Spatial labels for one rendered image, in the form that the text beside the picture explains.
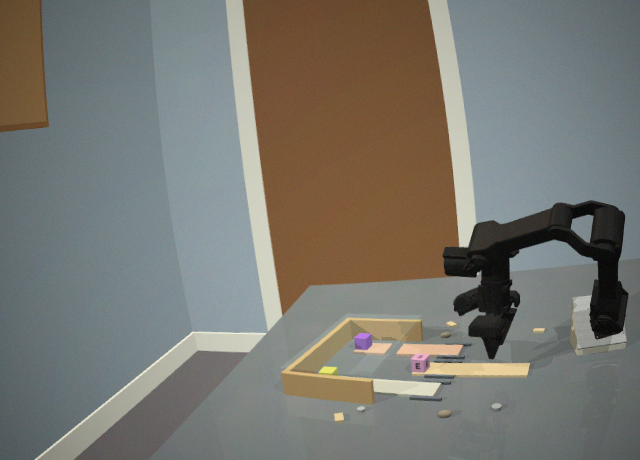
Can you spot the pink labelled cube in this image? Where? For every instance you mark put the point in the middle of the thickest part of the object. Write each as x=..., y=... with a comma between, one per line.
x=420, y=363

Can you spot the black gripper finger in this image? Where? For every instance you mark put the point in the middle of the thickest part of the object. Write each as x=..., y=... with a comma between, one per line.
x=492, y=344
x=507, y=317

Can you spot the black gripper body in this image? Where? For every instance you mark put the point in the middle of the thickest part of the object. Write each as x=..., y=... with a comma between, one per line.
x=498, y=299

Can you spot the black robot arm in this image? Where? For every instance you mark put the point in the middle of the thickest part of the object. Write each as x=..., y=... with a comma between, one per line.
x=492, y=244

